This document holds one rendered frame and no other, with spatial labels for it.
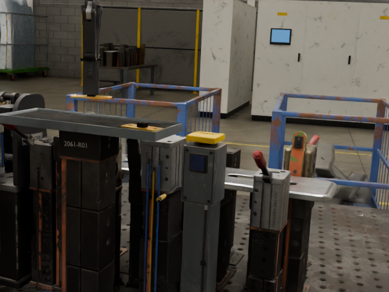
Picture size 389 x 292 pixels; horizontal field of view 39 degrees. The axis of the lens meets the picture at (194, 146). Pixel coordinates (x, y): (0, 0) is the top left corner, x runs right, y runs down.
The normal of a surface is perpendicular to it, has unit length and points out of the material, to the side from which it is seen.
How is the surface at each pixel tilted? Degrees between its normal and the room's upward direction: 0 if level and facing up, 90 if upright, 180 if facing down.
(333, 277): 0
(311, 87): 90
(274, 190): 90
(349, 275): 0
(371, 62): 90
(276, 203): 90
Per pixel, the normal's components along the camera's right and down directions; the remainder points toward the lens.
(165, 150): -0.36, 0.16
